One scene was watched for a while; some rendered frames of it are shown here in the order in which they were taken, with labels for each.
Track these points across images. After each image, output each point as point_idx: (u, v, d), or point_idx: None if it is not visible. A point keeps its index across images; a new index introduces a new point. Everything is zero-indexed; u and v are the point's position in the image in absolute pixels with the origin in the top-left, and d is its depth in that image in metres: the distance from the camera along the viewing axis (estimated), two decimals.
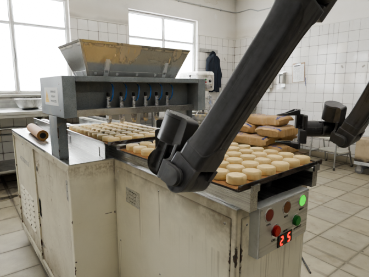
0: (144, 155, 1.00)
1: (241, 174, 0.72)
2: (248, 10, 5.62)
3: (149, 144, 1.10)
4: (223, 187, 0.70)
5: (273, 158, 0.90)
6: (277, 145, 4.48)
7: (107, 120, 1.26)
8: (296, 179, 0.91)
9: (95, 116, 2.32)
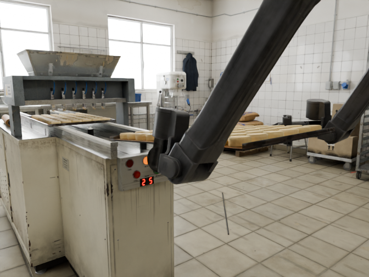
0: (139, 140, 0.92)
1: (245, 136, 0.63)
2: (222, 15, 6.06)
3: (144, 132, 1.02)
4: (225, 149, 0.60)
5: (280, 128, 0.81)
6: None
7: (51, 108, 1.70)
8: None
9: None
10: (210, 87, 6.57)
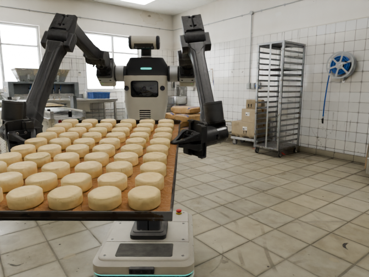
0: (164, 173, 0.57)
1: (162, 120, 0.94)
2: (180, 28, 7.51)
3: (119, 181, 0.49)
4: (180, 127, 0.94)
5: (91, 124, 0.90)
6: (188, 127, 6.37)
7: None
8: (80, 115, 2.80)
9: None
10: None
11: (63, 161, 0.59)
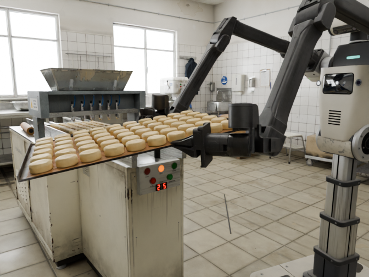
0: (96, 160, 0.70)
1: (228, 120, 0.87)
2: None
3: (58, 154, 0.73)
4: (238, 131, 0.82)
5: (184, 116, 1.04)
6: None
7: (71, 119, 1.88)
8: (175, 155, 1.54)
9: (75, 116, 2.95)
10: (211, 90, 6.76)
11: (94, 137, 0.89)
